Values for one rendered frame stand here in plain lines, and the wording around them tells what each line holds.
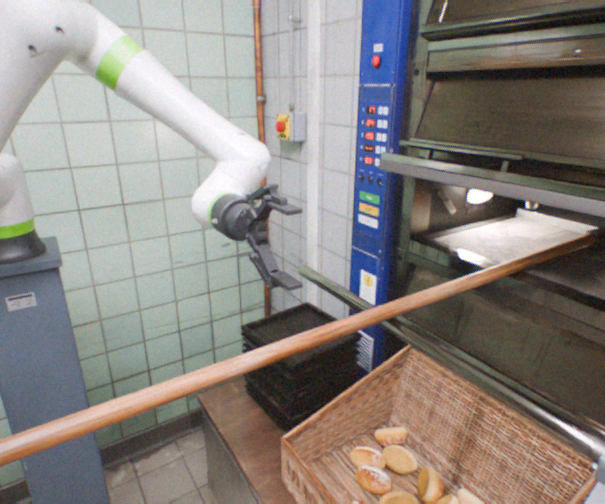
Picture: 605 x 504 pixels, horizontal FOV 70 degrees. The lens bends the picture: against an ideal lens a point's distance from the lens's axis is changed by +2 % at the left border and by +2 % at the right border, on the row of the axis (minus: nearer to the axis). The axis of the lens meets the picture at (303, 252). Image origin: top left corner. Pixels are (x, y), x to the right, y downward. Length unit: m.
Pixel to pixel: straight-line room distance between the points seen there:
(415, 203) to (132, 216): 1.09
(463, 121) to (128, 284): 1.39
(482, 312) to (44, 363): 1.15
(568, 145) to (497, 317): 0.44
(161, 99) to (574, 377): 1.07
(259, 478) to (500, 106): 1.13
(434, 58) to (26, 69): 0.88
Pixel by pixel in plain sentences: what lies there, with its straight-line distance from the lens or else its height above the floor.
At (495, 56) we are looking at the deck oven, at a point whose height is 1.66.
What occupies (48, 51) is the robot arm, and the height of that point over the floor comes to 1.65.
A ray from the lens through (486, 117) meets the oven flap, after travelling 1.11.
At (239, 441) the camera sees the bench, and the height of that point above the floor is 0.58.
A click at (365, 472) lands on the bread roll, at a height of 0.64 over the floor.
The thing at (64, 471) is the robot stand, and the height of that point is 0.56.
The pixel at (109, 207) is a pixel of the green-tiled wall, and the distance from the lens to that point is 1.80.
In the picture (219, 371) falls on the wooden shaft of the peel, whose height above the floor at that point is 1.20.
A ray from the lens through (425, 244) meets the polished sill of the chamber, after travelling 1.27.
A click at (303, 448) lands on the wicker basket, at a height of 0.66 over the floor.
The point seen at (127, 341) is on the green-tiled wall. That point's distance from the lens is 2.02.
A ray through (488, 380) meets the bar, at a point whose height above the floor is 1.17.
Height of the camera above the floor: 1.60
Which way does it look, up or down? 21 degrees down
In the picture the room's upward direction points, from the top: straight up
